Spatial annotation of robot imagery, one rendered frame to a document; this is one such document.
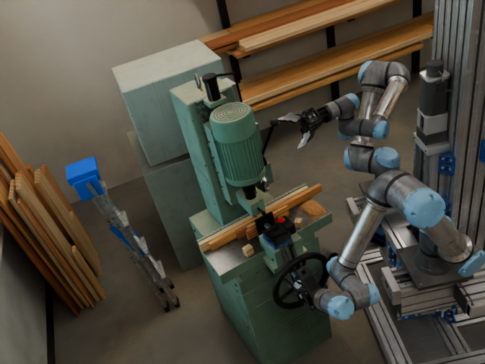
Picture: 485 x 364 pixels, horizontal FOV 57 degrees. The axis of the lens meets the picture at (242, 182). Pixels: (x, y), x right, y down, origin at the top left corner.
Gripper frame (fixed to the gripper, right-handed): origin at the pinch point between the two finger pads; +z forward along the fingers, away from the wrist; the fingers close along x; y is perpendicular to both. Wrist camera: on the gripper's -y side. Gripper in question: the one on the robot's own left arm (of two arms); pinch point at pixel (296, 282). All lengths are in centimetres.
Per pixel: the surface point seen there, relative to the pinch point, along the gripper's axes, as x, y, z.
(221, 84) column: 14, -85, 24
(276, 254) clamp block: 0.2, -10.7, 10.1
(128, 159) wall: -14, -78, 270
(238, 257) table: -11.8, -13.5, 24.1
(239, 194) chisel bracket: 2.8, -37.0, 30.9
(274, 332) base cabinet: -6, 37, 49
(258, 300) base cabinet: -9.9, 12.4, 34.5
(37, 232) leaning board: -94, -57, 133
